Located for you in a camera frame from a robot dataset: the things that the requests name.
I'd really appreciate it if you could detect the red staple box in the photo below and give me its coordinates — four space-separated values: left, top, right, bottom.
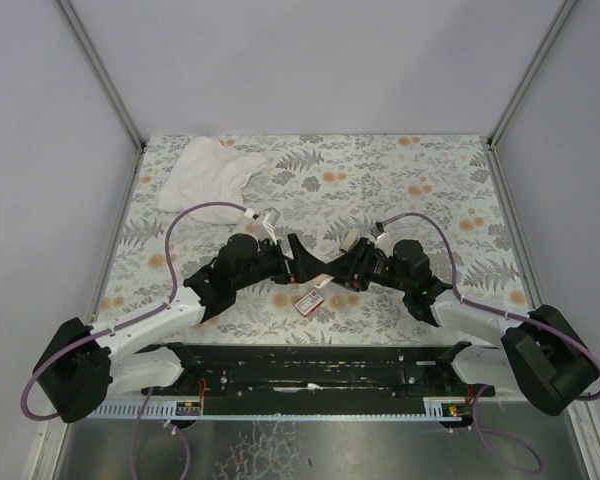
295 290 324 317

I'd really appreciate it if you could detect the grey cardboard box sleeve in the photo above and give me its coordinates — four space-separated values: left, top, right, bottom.
339 230 360 253

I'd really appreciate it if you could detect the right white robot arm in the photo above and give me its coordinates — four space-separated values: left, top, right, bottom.
295 238 600 416

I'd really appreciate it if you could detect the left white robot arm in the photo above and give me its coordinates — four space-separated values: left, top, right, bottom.
27 234 334 423

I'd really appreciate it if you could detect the floral patterned table mat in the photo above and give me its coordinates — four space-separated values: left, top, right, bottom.
95 135 528 346

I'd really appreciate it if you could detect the white cloth towel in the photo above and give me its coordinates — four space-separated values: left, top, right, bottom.
157 137 268 225

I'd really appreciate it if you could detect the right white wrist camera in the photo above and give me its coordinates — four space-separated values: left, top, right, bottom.
370 222 390 248

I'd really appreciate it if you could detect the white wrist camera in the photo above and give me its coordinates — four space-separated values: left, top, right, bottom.
253 208 281 244
370 222 390 248

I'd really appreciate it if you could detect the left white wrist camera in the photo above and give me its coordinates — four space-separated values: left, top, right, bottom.
253 208 281 244

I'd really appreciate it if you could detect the right aluminium frame post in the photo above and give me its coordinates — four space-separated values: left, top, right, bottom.
487 0 581 149

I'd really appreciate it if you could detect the aluminium frame post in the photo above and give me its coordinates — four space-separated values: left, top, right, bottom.
55 0 146 151
487 0 581 149

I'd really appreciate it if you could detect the white slotted cable duct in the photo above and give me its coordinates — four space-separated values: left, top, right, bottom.
89 391 470 422

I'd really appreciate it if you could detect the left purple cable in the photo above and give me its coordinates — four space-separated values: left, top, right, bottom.
20 200 254 480

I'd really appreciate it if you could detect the left aluminium frame post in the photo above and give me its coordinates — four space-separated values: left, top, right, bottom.
55 0 146 151

